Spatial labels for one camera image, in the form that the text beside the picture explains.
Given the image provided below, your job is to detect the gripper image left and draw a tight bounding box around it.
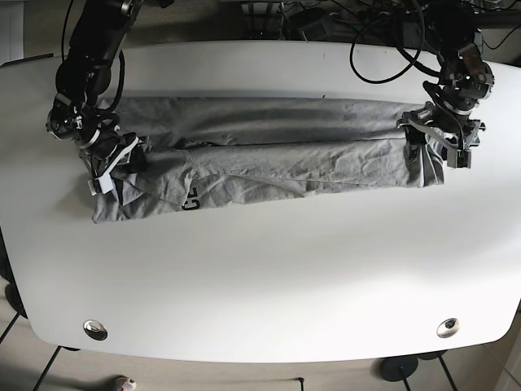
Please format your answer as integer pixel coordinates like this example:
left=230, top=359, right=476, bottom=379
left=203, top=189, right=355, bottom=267
left=79, top=133, right=148, bottom=178

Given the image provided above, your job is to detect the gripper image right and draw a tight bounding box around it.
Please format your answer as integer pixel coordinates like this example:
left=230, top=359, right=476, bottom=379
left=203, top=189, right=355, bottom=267
left=396, top=102, right=486, bottom=168

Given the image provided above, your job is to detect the grey printed T-shirt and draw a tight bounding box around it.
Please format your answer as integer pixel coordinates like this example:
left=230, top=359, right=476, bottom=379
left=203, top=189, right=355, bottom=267
left=93, top=97, right=444, bottom=223

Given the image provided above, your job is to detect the black power box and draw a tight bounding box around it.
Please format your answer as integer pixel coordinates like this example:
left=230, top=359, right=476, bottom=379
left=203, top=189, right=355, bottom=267
left=289, top=8, right=334, bottom=42

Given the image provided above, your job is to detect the left silver table grommet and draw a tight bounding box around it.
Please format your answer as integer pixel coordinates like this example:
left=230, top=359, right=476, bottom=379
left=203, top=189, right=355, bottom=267
left=83, top=319, right=108, bottom=341

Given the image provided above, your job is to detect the silver table grommet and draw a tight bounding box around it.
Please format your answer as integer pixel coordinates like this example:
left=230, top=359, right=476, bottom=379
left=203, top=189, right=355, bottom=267
left=436, top=318, right=460, bottom=339
left=83, top=319, right=108, bottom=341

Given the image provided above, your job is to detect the right silver table grommet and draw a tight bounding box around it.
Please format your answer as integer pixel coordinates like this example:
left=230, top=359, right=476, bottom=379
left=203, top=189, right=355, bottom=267
left=436, top=318, right=460, bottom=339

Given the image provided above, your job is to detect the white sneaker on floor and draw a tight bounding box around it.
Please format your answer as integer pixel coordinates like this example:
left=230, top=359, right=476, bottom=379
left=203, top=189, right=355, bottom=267
left=112, top=376, right=137, bottom=391

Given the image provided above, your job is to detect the round black stand base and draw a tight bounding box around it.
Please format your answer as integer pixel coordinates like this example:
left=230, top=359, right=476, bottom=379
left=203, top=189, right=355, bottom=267
left=373, top=355, right=418, bottom=383

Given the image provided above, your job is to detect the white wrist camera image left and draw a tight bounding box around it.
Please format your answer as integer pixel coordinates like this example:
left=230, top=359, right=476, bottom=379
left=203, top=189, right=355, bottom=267
left=88, top=174, right=115, bottom=196

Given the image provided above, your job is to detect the grey wrist camera image right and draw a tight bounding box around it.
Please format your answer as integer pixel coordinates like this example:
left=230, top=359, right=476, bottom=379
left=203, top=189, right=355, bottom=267
left=446, top=148, right=471, bottom=169

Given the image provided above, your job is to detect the black cable loop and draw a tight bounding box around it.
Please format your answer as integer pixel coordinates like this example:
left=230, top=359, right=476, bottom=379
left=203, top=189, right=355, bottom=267
left=349, top=7, right=428, bottom=84

